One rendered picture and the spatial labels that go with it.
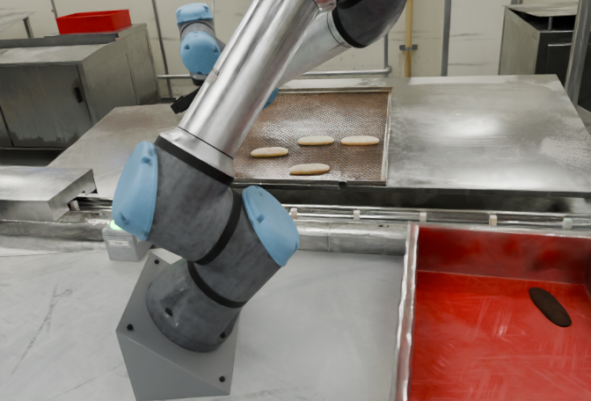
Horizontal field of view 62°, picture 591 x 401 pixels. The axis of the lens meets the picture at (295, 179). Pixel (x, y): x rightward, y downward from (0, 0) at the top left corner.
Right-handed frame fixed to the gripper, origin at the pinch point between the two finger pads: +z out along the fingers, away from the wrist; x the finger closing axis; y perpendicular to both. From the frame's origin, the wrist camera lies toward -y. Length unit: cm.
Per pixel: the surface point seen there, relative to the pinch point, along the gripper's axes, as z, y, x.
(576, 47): 4, 87, 84
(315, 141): 4.6, 21.0, 14.9
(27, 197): -0.6, -34.4, -29.1
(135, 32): 64, -228, 254
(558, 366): 4, 77, -40
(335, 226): 5.5, 35.7, -16.0
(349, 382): 3, 48, -51
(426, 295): 6, 56, -29
